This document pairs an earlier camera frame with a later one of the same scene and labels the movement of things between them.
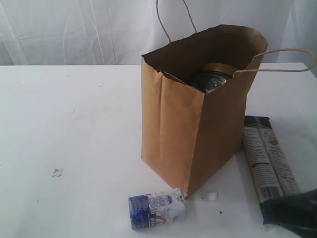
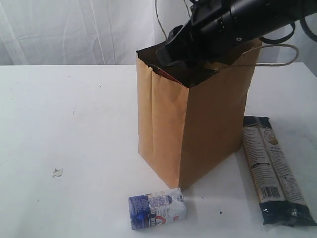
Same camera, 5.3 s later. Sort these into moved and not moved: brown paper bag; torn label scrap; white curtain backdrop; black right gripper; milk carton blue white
Moved: brown paper bag; black right gripper
Not moved: milk carton blue white; torn label scrap; white curtain backdrop
